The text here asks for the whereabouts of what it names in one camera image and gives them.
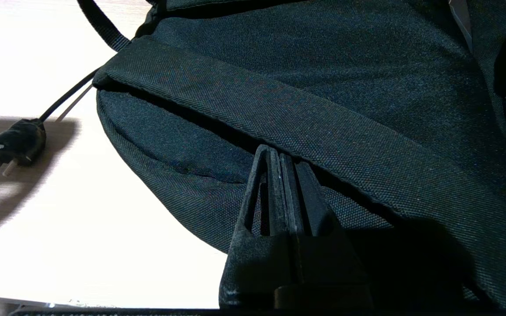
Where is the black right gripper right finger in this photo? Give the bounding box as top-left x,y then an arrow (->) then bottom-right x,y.
275,153 -> 373,308

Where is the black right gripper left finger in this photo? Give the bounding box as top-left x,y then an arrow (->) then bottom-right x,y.
219,145 -> 297,308

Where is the black fabric backpack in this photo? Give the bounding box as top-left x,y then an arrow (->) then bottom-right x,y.
76,0 -> 506,310

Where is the black lamp power cable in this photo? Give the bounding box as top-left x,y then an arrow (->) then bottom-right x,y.
0,68 -> 102,177

